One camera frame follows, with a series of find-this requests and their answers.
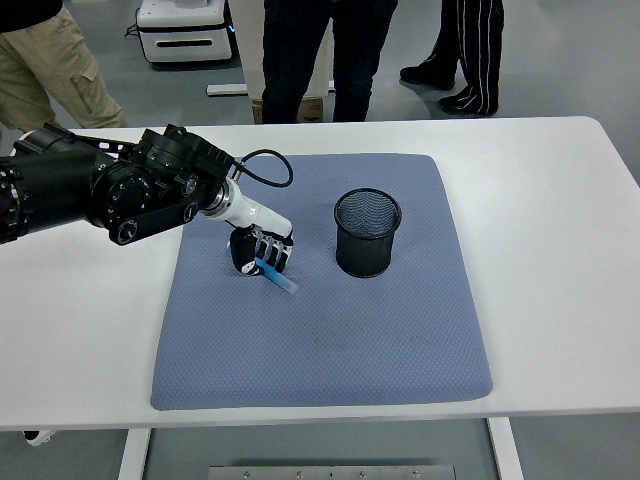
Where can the white stand foot bar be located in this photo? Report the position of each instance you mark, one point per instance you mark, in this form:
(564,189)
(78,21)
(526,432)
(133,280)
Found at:
(227,90)

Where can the person in striped trousers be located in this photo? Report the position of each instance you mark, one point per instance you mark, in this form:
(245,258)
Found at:
(480,50)

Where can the person in dark jeans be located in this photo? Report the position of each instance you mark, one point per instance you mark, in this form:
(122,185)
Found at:
(290,50)

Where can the cardboard box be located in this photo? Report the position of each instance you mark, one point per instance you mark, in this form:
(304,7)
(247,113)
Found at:
(311,111)

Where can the white table leg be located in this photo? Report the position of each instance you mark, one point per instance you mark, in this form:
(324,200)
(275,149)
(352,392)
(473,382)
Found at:
(505,450)
(134,457)

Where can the black mesh pen holder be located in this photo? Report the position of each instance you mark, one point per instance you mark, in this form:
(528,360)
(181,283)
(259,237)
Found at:
(367,250)

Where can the blue-grey textured mat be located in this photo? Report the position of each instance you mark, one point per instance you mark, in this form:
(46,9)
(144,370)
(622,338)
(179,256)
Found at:
(300,340)

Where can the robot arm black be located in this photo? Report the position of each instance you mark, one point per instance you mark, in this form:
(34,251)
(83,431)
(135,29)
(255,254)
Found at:
(55,190)

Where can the person in khaki trousers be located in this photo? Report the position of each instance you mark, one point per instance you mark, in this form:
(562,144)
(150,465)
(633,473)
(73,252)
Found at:
(45,65)

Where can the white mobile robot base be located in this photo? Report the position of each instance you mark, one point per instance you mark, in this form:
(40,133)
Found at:
(180,45)

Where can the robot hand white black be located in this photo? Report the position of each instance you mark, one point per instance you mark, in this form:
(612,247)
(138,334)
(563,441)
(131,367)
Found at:
(260,215)

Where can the small white black object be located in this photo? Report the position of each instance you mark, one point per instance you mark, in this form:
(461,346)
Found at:
(39,438)

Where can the blue marker pen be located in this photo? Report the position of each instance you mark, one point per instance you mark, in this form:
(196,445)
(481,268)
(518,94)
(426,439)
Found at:
(280,280)

